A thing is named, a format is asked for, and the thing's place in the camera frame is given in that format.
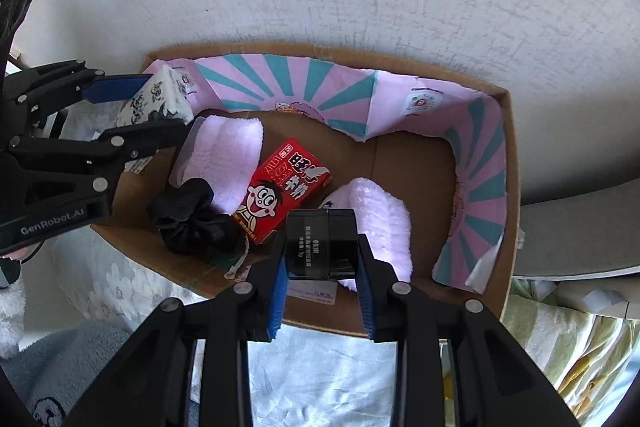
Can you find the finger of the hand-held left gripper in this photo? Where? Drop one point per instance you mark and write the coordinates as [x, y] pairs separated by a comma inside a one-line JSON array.
[[115, 88], [145, 139]]

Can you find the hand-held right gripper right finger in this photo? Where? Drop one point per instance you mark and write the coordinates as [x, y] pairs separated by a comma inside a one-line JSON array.
[[365, 302]]

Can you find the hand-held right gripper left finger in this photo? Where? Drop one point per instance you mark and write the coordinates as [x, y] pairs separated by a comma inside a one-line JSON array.
[[277, 302]]

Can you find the white tissue pack black print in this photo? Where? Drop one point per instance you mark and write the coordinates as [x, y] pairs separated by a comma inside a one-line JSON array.
[[160, 99]]

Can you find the black cylindrical jar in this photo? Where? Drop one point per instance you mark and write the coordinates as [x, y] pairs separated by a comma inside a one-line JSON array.
[[320, 247]]

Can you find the black scrunchie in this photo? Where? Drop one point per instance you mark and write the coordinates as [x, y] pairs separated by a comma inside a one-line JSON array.
[[190, 217]]

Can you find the red milk carton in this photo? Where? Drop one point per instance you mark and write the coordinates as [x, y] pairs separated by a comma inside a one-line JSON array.
[[285, 192]]

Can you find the cardboard box with pink lining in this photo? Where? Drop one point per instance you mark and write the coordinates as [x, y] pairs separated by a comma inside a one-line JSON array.
[[400, 167]]

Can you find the floral cloth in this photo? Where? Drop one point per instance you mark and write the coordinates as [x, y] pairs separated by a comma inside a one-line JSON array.
[[320, 377]]

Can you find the white fluffy cloth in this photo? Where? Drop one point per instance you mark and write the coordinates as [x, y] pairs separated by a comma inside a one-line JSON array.
[[10, 307]]

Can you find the grey fluffy blanket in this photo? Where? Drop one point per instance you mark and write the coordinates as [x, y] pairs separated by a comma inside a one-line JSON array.
[[65, 367]]

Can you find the green striped cloth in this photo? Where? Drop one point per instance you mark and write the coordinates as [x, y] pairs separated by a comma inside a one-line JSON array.
[[550, 342]]

